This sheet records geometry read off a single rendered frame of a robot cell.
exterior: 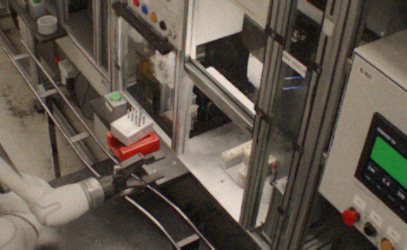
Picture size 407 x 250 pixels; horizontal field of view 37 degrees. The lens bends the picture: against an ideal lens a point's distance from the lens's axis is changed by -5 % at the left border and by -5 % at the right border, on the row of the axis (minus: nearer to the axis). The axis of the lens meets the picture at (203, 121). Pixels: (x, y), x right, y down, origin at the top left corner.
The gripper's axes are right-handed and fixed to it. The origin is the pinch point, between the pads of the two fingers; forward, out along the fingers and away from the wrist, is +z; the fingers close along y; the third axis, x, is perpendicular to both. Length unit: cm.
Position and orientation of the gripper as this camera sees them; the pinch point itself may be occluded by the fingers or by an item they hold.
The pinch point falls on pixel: (155, 167)
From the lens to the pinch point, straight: 201.3
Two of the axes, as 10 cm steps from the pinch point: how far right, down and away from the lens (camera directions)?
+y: 0.7, -7.6, -6.5
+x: -5.6, -5.7, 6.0
